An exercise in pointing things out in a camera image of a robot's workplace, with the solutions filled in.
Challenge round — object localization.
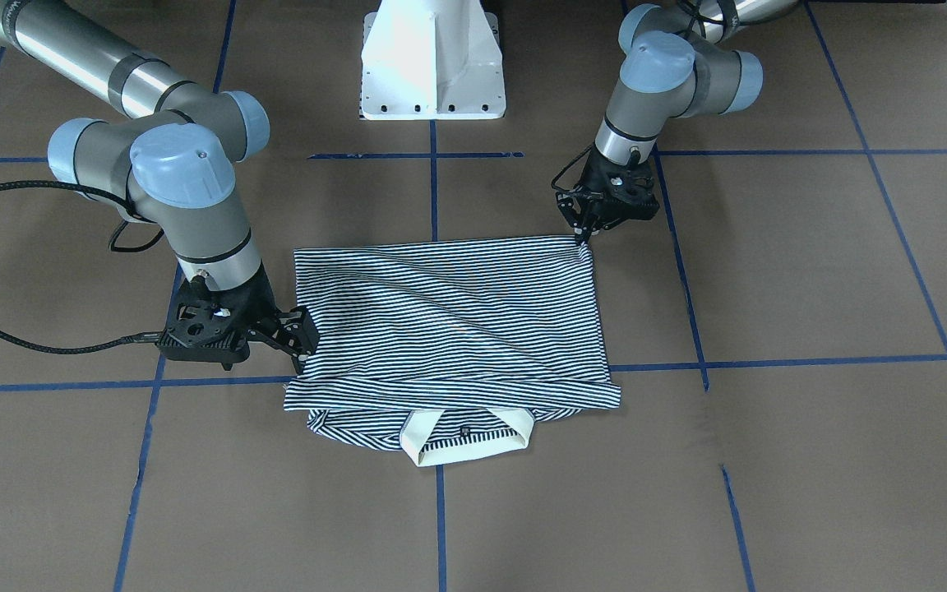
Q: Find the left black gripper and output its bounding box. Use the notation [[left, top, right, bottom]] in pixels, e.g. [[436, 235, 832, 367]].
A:
[[555, 151, 660, 244]]

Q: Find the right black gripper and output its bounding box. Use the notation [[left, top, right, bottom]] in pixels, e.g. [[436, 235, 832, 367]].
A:
[[155, 273, 320, 376]]

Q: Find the navy white striped polo shirt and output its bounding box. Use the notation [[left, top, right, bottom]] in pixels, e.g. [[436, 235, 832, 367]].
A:
[[284, 236, 621, 467]]

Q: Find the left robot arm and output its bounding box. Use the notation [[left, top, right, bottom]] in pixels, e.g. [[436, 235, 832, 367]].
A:
[[552, 1, 797, 243]]

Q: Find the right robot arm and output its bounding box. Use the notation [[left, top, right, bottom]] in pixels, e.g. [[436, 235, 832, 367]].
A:
[[0, 1, 319, 373]]

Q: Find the brown paper table cover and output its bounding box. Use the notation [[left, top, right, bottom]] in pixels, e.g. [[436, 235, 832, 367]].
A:
[[0, 1, 947, 591]]

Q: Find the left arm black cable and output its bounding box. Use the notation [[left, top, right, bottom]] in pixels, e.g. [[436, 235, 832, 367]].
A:
[[551, 145, 598, 195]]

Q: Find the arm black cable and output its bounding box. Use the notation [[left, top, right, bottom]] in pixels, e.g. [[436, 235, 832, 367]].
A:
[[0, 181, 167, 356], [551, 145, 598, 195]]

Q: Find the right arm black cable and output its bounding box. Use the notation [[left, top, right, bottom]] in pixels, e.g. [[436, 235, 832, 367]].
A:
[[0, 181, 167, 356]]

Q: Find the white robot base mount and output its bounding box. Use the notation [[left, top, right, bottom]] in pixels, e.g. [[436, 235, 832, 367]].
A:
[[358, 1, 507, 121]]

